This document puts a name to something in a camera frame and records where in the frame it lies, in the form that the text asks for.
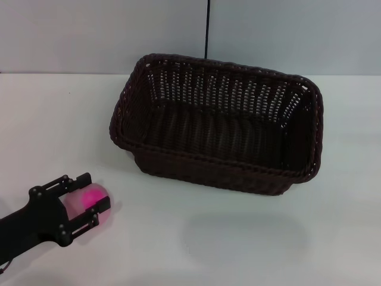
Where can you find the pink ball with magenta patch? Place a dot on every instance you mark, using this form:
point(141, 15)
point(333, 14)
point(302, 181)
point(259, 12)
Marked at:
point(81, 198)

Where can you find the dark brown woven basket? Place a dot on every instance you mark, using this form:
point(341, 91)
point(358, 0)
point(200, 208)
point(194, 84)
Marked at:
point(214, 172)

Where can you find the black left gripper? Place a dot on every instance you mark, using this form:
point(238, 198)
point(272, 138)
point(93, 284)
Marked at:
point(46, 213)

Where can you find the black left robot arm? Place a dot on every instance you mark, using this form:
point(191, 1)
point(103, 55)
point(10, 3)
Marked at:
point(15, 235)

